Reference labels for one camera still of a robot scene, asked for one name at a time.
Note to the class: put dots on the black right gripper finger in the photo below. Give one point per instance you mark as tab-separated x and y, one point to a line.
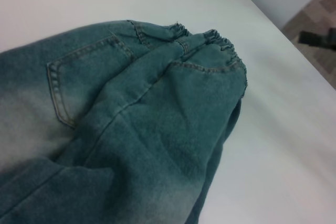
313	39
332	37

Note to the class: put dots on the blue denim shorts with print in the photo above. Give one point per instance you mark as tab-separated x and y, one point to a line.
126	119

